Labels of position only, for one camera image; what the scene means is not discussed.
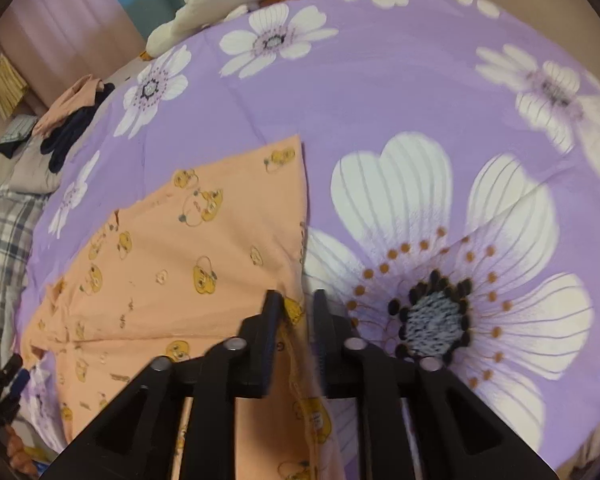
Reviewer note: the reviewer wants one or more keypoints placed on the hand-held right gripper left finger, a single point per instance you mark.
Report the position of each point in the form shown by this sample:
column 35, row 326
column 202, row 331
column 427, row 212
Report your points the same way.
column 273, row 320

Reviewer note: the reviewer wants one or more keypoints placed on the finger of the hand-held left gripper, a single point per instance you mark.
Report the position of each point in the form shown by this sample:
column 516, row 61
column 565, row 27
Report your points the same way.
column 16, row 377

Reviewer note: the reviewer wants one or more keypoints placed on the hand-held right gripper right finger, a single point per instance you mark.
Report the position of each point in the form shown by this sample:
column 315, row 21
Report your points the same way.
column 321, row 330

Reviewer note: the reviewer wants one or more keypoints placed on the orange cartoon print garment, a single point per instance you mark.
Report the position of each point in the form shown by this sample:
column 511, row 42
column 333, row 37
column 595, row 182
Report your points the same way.
column 180, row 270

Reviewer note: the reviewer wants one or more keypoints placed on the person's left hand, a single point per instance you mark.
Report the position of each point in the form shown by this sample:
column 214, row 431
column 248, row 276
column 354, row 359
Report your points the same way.
column 25, row 452

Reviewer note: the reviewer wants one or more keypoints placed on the plaid pillow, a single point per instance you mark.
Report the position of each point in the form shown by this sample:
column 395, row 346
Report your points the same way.
column 5, row 260

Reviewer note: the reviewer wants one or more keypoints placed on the purple floral blanket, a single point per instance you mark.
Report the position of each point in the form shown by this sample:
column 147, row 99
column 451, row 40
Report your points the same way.
column 380, row 110

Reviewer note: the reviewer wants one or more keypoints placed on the dark navy garment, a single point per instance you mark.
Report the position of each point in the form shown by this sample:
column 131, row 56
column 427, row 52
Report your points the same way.
column 67, row 142

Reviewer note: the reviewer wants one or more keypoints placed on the light checked cloth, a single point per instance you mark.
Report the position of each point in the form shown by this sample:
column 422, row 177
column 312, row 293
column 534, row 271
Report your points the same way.
column 20, row 127

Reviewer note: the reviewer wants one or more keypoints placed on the peach folded garment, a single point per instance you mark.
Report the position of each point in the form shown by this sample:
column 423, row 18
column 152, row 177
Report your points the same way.
column 67, row 105

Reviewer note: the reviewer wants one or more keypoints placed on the white goose plush toy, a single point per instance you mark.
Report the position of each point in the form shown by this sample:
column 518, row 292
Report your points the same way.
column 220, row 0

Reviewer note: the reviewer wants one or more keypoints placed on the pink curtain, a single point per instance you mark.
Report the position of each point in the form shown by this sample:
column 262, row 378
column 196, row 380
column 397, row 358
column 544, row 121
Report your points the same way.
column 65, row 20

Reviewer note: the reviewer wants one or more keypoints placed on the beige bed sheet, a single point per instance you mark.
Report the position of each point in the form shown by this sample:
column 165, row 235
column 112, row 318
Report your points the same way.
column 545, row 5

